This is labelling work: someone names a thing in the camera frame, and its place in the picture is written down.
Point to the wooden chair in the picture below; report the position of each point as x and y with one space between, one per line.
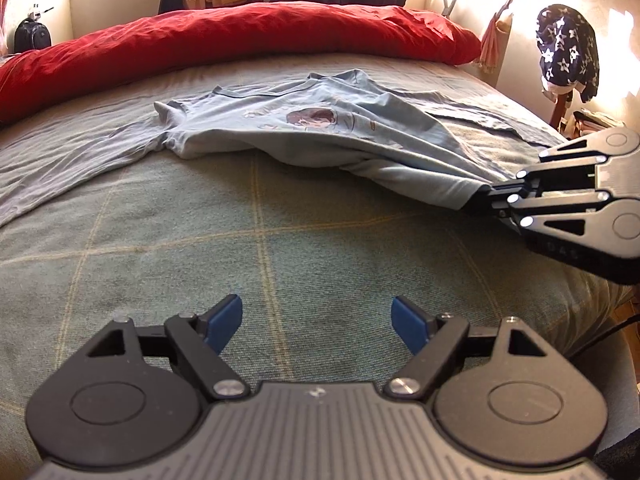
562 107

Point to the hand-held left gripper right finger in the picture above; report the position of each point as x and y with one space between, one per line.
407 322

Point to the pink hanging cloth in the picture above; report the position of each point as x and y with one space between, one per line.
492 35

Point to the bed with plaid sheet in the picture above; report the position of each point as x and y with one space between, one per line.
200 245

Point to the light blue cartoon print shirt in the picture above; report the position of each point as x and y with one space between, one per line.
320 130

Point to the pile of folded clothes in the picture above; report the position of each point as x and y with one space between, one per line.
597 122

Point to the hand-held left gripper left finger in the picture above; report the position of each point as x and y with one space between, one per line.
225 320

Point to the black bag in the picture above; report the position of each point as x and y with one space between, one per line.
31 35

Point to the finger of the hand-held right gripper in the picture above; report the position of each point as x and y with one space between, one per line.
560 177
555 207

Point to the navy star print cloth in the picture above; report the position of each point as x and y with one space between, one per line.
567 45

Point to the red duvet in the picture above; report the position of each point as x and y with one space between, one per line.
225 35

